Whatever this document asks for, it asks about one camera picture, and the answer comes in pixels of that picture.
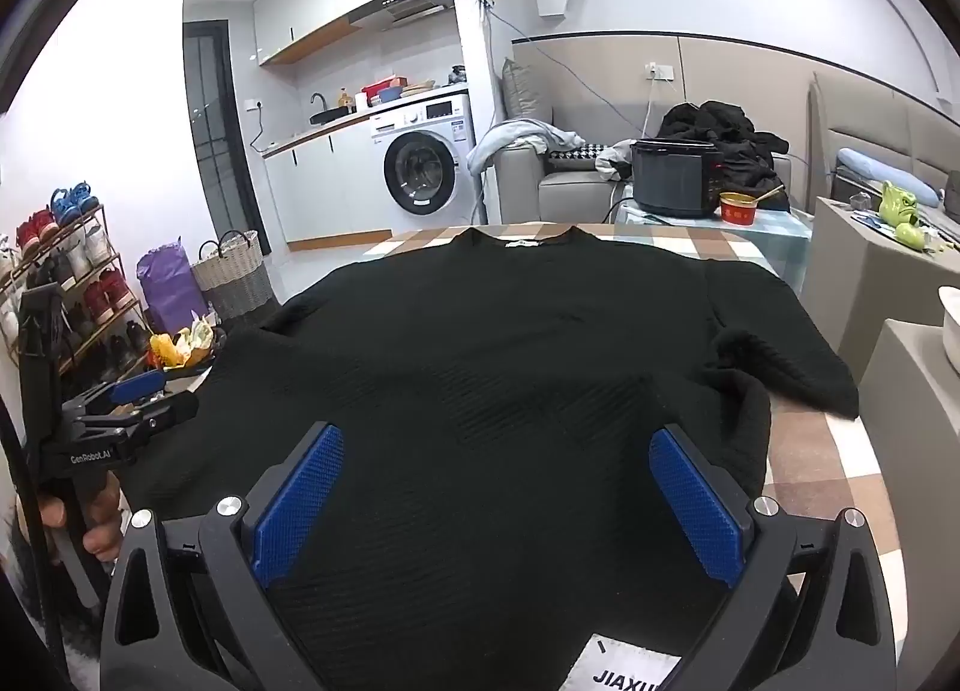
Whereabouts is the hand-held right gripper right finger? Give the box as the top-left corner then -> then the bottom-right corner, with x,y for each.
649,425 -> 897,691

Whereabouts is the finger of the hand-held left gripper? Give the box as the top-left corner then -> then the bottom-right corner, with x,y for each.
75,391 -> 202,448
64,370 -> 170,422

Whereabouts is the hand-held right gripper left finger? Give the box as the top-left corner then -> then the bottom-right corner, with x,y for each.
100,422 -> 346,691

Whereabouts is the black knit sweater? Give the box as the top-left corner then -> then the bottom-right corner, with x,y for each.
120,226 -> 860,691

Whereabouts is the pile of black clothes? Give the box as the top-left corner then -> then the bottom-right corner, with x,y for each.
656,101 -> 792,212

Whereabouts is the person's left hand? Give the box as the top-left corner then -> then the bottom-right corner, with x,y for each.
36,470 -> 130,563

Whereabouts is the yellow crumpled bag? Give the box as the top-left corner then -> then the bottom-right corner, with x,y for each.
148,320 -> 218,369

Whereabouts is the purple bag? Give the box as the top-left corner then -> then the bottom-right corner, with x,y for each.
136,239 -> 209,334

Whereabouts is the plaid blanket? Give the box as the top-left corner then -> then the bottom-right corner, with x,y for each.
161,220 -> 905,632

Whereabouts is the woven basket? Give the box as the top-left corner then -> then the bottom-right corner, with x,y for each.
191,230 -> 277,321

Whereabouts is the grey upholstered chair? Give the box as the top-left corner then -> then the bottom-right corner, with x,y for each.
859,320 -> 960,662

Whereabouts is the dark glass door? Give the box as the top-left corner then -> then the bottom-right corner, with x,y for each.
182,20 -> 263,250

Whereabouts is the kitchen counter with cabinets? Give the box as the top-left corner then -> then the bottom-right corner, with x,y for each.
262,110 -> 376,250

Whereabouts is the grey cabinet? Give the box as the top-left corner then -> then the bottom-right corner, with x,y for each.
801,196 -> 960,381

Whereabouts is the teal plaid tablecloth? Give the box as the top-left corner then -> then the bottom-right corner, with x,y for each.
611,185 -> 815,280

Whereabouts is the red bowl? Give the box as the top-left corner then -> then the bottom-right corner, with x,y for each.
718,192 -> 760,226

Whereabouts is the white bowl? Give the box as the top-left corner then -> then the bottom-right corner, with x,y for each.
937,286 -> 960,362

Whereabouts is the black cooking appliance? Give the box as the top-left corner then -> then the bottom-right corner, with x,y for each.
628,140 -> 725,220

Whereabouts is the grey sofa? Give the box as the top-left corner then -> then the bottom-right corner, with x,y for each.
495,136 -> 796,223

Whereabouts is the white washing machine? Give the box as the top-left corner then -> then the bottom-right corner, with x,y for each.
369,91 -> 481,216

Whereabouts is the light grey garment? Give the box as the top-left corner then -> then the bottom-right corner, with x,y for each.
596,140 -> 638,181

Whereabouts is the green monster figure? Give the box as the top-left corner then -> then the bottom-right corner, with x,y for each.
879,181 -> 927,227

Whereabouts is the houndstooth cushion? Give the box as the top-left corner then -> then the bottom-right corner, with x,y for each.
544,143 -> 616,171

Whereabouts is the blue pillow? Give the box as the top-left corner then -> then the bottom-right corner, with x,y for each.
836,147 -> 940,208

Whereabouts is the pale blue cloth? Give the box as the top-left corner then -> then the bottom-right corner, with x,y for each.
469,119 -> 586,175

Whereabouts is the grey bed headboard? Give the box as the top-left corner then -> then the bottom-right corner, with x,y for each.
810,72 -> 960,197

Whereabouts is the grey cushion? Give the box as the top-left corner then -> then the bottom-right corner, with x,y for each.
501,57 -> 556,156

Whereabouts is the range hood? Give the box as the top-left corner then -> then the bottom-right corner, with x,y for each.
349,0 -> 458,32

